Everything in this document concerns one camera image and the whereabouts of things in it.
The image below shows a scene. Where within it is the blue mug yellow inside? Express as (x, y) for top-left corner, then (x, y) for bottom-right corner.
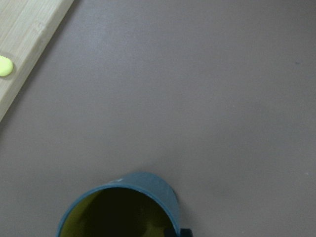
(56, 172), (181, 237)

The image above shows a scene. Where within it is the yellow plastic knife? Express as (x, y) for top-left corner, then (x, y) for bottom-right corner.
(0, 55), (14, 77)

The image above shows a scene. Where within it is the bamboo cutting board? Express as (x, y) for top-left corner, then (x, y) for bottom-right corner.
(0, 0), (73, 117)

